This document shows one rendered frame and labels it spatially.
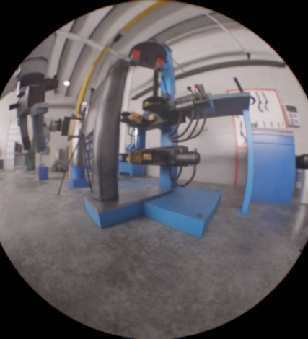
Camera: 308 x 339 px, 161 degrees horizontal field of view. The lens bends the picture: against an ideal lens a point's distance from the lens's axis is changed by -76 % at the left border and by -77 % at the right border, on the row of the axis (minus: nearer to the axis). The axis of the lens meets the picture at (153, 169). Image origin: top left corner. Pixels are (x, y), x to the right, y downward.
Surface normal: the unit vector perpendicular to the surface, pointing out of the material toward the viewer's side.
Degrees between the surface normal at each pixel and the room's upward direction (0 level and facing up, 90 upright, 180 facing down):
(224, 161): 90
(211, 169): 90
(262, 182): 90
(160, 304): 0
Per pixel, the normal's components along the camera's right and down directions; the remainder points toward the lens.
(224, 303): 0.02, -1.00
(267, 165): -0.66, 0.03
